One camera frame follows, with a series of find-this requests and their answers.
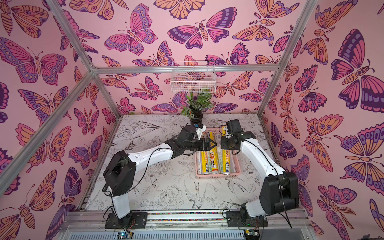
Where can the white wire wall basket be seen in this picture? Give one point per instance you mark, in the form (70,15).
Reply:
(193,77)

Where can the yellow red wrap roll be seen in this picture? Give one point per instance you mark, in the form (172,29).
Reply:
(213,157)

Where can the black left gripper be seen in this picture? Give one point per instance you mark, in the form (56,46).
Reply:
(202,147)

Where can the potted green plant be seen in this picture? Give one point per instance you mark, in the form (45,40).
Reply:
(197,102)

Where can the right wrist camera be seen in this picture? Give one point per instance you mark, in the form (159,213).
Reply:
(234,127)

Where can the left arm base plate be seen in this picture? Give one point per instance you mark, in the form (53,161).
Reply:
(132,220)

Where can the pink plastic basket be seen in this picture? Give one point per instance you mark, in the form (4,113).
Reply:
(217,136)

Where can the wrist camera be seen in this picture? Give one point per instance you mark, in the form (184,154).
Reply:
(234,127)
(200,129)

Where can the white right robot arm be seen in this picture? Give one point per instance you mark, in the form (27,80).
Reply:
(280,189)

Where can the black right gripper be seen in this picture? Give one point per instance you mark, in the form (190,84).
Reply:
(223,142)

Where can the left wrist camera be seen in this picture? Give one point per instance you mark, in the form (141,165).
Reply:
(200,129)

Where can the aluminium frame rail base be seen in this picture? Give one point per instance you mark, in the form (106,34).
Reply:
(186,225)

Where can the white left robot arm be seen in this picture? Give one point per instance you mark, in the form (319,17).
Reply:
(120,173)

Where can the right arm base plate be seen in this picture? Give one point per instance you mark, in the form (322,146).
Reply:
(246,219)

